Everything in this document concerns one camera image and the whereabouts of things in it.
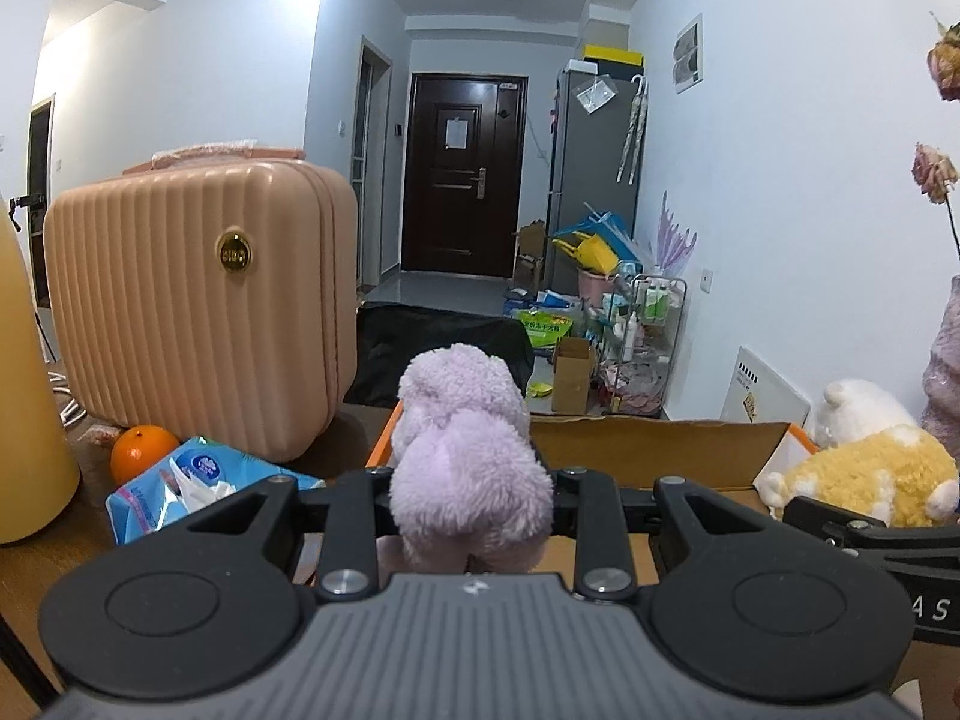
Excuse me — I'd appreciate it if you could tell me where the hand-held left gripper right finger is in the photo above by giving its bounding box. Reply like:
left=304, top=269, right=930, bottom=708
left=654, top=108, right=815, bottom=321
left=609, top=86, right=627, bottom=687
left=551, top=467, right=758, bottom=602

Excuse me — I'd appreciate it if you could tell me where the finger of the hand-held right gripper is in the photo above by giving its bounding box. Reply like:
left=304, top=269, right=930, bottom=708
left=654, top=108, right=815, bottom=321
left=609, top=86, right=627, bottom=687
left=782, top=495, right=901, bottom=552

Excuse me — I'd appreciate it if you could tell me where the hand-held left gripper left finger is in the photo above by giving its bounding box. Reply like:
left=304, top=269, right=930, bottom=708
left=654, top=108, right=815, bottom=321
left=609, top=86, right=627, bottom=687
left=184, top=467, right=396, bottom=602

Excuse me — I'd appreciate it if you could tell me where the yellow and white plush toy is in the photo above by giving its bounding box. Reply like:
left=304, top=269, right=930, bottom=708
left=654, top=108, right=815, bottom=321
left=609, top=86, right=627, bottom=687
left=757, top=424, right=959, bottom=530

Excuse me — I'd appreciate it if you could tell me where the orange cardboard box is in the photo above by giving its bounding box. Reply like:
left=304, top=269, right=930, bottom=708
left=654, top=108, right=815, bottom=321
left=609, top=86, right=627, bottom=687
left=366, top=399, right=822, bottom=586

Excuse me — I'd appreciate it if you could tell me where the purple plush toy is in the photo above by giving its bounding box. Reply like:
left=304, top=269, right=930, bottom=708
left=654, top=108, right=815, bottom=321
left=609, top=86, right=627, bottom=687
left=390, top=343, right=556, bottom=575

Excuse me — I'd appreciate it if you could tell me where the small brown cardboard box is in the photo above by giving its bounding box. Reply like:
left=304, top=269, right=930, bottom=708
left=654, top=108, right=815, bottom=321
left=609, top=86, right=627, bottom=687
left=551, top=337, right=599, bottom=413

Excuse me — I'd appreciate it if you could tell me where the blue tissue pack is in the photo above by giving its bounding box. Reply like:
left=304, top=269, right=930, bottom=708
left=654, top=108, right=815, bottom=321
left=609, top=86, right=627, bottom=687
left=105, top=435, right=325, bottom=545

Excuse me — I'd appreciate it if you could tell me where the pink textured vase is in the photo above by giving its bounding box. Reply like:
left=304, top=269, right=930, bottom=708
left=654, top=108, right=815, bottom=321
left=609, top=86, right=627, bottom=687
left=921, top=277, right=960, bottom=458

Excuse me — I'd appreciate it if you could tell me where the black bag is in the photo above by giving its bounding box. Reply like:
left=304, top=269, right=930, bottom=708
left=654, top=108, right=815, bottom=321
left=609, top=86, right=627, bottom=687
left=343, top=302, right=535, bottom=410

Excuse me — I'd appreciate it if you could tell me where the green printed bag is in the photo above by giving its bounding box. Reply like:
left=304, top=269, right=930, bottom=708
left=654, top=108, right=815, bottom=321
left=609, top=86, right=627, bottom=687
left=521, top=309, right=575, bottom=350

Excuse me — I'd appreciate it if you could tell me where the orange fruit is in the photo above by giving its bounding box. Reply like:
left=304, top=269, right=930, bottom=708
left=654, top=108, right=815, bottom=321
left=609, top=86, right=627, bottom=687
left=110, top=425, right=181, bottom=486

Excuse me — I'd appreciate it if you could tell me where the pink bucket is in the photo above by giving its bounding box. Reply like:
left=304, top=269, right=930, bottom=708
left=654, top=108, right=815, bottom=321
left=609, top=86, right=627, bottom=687
left=577, top=266, right=617, bottom=308

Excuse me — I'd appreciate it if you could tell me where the yellow plastic item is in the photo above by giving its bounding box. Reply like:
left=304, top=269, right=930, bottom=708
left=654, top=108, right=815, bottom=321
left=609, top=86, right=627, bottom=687
left=553, top=232, right=620, bottom=275

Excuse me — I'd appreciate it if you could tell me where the open brown cardboard box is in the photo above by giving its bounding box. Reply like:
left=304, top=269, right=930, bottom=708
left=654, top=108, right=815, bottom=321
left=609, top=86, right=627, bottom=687
left=516, top=220, right=548, bottom=290

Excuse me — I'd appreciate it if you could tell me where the blue plastic item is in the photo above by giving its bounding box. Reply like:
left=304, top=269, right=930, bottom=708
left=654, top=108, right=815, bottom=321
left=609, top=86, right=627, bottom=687
left=574, top=212, right=640, bottom=263

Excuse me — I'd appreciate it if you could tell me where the purple wing decoration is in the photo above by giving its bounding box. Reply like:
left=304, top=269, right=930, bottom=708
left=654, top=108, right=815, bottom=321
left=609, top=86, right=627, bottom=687
left=656, top=191, right=698, bottom=275

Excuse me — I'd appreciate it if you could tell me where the yellow juice bottle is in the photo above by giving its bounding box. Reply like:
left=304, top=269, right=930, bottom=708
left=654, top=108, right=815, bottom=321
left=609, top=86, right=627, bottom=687
left=0, top=195, right=81, bottom=545

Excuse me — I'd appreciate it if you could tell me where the dark brown entrance door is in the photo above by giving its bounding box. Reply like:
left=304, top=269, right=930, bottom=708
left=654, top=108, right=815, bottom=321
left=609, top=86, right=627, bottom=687
left=400, top=73, right=528, bottom=280

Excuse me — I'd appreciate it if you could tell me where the grey refrigerator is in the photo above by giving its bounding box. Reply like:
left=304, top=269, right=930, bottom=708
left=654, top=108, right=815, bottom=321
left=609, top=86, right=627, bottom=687
left=541, top=67, right=650, bottom=297

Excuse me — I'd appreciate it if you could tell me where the grey interior door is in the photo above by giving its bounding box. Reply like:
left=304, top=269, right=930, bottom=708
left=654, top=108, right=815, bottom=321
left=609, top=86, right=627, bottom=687
left=351, top=36, right=395, bottom=290

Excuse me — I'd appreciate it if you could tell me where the dried pink rose bouquet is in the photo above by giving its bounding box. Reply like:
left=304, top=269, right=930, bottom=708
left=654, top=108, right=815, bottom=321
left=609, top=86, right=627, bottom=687
left=911, top=11, right=960, bottom=278

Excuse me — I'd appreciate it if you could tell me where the white folded umbrella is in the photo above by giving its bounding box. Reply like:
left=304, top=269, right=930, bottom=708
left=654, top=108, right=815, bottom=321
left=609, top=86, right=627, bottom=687
left=616, top=76, right=650, bottom=185

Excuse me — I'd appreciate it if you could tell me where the clear plastic bag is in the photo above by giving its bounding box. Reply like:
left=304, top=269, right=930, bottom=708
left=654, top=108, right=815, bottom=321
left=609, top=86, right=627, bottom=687
left=574, top=77, right=617, bottom=115

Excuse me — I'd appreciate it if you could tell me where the yellow and black box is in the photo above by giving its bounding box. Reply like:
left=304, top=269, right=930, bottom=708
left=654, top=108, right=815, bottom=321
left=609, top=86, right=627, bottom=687
left=583, top=45, right=644, bottom=74

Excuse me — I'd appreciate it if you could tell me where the metal wire rack cart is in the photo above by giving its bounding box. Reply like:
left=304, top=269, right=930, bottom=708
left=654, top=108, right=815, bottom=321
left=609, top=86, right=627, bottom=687
left=596, top=274, right=687, bottom=419

